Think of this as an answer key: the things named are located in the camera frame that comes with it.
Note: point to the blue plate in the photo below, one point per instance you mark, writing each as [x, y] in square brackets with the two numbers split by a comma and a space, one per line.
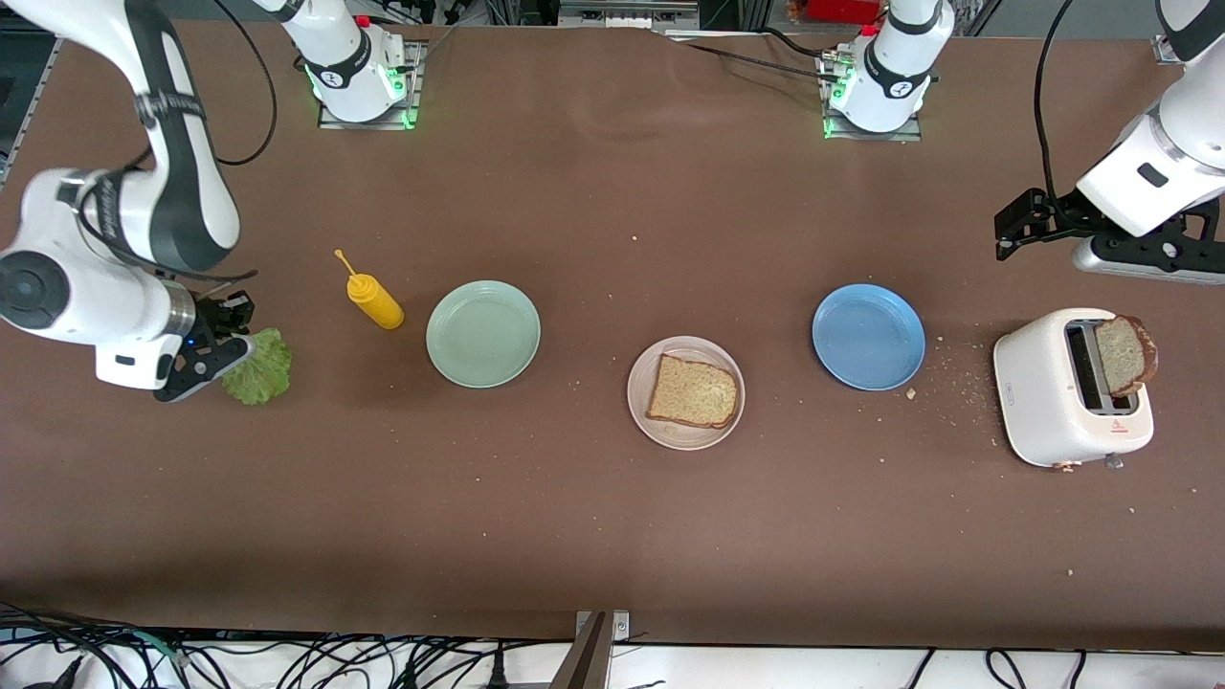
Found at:
[868, 337]

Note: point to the light green plate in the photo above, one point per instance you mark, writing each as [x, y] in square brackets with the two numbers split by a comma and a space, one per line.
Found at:
[483, 335]

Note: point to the yellow mustard squeeze bottle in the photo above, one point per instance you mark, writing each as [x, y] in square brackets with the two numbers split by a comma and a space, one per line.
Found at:
[375, 304]

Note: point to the aluminium frame rail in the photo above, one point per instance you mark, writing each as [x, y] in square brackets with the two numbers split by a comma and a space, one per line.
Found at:
[627, 11]

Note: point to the metal table edge bracket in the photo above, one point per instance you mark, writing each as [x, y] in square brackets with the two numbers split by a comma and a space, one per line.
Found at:
[593, 655]

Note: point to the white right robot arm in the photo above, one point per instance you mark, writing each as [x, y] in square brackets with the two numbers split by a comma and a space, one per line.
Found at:
[96, 297]

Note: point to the brown bread slice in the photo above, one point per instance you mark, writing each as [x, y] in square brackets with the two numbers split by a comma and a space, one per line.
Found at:
[1124, 354]
[694, 392]

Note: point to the red box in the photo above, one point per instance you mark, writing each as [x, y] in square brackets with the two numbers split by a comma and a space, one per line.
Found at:
[842, 10]

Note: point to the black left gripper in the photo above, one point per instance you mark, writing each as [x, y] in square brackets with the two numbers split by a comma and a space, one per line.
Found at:
[1064, 212]

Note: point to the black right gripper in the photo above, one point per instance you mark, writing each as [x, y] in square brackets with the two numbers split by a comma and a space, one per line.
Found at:
[212, 317]

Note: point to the white toaster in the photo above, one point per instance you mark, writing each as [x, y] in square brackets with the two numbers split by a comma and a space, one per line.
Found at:
[1038, 402]

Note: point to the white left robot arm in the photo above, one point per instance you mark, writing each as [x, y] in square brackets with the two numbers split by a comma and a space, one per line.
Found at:
[890, 77]

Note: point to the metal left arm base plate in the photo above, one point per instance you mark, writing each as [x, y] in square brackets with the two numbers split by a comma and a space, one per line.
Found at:
[904, 135]

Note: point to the beige plate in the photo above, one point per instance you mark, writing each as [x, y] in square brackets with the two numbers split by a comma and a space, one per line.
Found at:
[685, 438]

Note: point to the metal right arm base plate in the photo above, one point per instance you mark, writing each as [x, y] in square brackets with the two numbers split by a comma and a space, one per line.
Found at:
[330, 121]

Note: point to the green lettuce leaf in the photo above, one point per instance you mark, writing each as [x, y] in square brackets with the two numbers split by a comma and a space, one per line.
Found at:
[260, 373]

